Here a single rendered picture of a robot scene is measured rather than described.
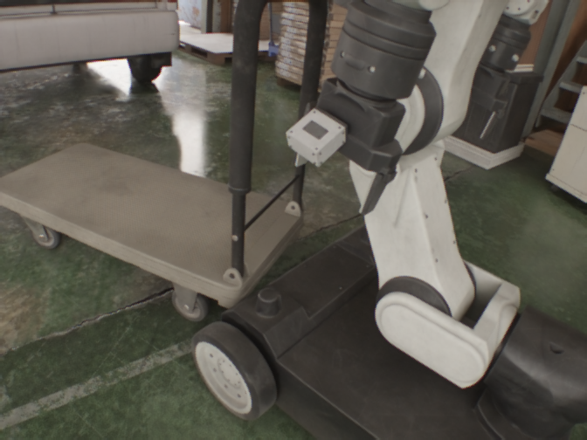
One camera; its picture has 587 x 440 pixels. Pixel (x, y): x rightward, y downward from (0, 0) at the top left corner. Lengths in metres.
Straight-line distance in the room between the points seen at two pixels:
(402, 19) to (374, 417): 0.58
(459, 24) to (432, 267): 0.36
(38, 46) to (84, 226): 1.52
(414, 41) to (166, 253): 0.71
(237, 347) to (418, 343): 0.31
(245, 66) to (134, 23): 1.95
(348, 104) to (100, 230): 0.76
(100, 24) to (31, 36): 0.36
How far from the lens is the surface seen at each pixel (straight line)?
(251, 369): 0.73
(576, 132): 2.19
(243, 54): 0.65
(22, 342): 1.11
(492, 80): 0.82
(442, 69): 0.59
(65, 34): 2.46
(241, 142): 0.68
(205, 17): 5.07
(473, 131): 2.30
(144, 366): 0.98
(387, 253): 0.71
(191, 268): 0.89
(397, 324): 0.70
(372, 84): 0.40
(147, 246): 0.97
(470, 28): 0.57
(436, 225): 0.69
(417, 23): 0.40
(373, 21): 0.39
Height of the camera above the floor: 0.76
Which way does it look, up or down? 32 degrees down
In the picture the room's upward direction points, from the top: 7 degrees clockwise
